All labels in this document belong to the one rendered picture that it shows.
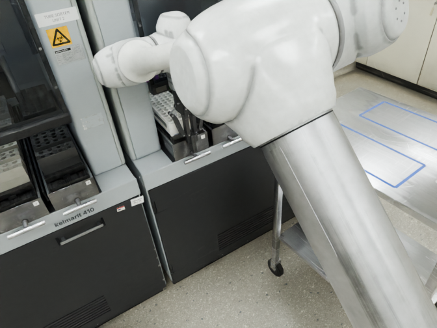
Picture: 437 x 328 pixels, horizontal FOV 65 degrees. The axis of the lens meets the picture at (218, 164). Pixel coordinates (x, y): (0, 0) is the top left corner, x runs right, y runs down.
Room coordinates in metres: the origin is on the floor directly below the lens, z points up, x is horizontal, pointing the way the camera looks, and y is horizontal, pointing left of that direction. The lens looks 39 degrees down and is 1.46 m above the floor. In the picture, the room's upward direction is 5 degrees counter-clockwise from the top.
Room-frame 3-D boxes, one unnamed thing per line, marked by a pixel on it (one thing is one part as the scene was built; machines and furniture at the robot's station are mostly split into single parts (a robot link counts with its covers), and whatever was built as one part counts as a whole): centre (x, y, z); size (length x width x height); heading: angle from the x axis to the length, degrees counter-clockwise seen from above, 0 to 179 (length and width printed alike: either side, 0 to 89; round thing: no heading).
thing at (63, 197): (1.07, 0.59, 0.78); 0.73 x 0.14 x 0.09; 28
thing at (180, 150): (1.26, 0.24, 0.78); 0.73 x 0.14 x 0.09; 28
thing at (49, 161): (0.86, 0.48, 0.85); 0.12 x 0.02 x 0.06; 118
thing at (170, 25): (0.96, 0.09, 1.14); 0.13 x 0.11 x 0.16; 122
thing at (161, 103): (1.14, 0.18, 0.83); 0.30 x 0.10 x 0.06; 28
